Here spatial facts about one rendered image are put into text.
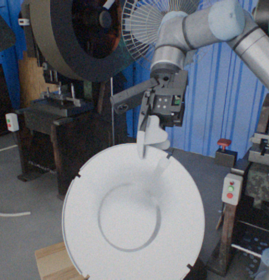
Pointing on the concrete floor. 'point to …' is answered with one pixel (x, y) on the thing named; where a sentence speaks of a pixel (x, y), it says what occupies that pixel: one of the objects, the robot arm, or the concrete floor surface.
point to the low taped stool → (57, 263)
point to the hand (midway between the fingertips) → (139, 153)
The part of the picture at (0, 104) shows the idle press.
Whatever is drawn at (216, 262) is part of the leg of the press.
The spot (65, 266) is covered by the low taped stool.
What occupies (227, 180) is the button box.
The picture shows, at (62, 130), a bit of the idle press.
